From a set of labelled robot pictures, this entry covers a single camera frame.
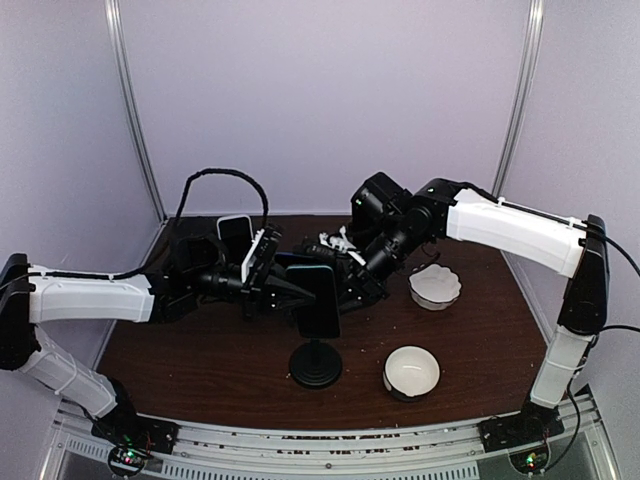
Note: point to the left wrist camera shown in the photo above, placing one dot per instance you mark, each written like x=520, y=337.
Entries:
x=257, y=262

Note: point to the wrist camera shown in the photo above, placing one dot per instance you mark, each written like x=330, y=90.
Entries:
x=257, y=262
x=332, y=246

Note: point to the black gooseneck phone stand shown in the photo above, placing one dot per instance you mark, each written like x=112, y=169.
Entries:
x=315, y=365

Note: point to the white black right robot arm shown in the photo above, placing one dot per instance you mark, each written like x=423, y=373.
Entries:
x=389, y=223

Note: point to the white round bowl black rim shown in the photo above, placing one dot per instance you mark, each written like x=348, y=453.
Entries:
x=410, y=373

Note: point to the white-cased smartphone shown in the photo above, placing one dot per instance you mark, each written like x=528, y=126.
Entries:
x=236, y=232

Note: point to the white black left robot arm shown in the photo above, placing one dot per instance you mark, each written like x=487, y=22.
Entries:
x=196, y=270

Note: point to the white scalloped dish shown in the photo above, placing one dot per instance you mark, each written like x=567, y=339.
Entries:
x=434, y=287

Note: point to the aluminium front rail frame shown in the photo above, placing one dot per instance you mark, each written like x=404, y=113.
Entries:
x=454, y=450

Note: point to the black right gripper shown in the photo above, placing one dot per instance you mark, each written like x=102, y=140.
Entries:
x=362, y=284

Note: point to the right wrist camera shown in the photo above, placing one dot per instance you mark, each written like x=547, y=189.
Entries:
x=332, y=246

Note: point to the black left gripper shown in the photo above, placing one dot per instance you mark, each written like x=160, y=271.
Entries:
x=273, y=296

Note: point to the dark smartphone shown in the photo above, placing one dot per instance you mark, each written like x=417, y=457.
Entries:
x=321, y=318

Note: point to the blue-edged black smartphone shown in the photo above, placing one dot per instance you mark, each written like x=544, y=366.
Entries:
x=287, y=259

